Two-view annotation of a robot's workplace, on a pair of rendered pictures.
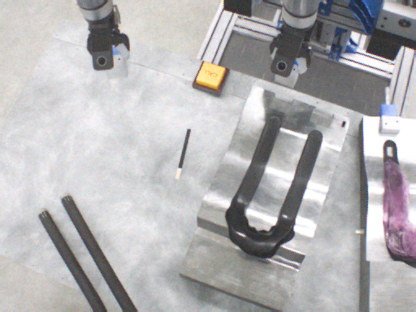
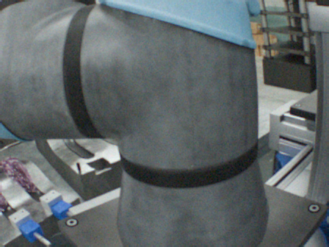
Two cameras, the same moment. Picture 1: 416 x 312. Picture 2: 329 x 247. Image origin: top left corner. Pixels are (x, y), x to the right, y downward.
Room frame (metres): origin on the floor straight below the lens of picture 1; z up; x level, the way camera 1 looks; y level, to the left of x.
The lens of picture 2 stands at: (1.02, -0.87, 1.24)
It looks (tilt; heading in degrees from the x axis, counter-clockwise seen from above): 20 degrees down; 116
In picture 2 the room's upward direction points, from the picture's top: 6 degrees counter-clockwise
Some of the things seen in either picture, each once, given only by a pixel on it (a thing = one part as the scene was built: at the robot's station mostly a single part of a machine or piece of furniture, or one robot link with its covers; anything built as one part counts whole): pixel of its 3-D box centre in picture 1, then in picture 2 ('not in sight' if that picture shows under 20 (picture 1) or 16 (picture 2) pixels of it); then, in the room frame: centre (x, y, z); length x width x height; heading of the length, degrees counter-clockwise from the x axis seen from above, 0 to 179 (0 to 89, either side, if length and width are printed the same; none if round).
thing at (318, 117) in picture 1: (321, 119); (99, 169); (0.56, -0.29, 0.87); 0.05 x 0.05 x 0.04; 62
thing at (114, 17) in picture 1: (102, 20); not in sight; (0.78, 0.21, 1.09); 0.09 x 0.08 x 0.12; 0
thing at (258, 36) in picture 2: not in sight; (261, 39); (0.17, 6.64, 0.42); 0.86 x 0.33 x 0.83; 157
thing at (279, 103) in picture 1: (280, 106); not in sight; (0.61, -0.19, 0.87); 0.05 x 0.05 x 0.04; 62
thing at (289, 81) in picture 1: (293, 58); not in sight; (0.70, -0.24, 0.93); 0.13 x 0.05 x 0.05; 149
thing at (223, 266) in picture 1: (268, 194); (84, 140); (0.38, -0.13, 0.87); 0.50 x 0.26 x 0.14; 152
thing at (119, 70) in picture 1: (114, 51); not in sight; (0.79, 0.21, 0.93); 0.13 x 0.05 x 0.05; 0
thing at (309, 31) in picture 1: (297, 28); not in sight; (0.69, -0.23, 1.09); 0.09 x 0.08 x 0.12; 149
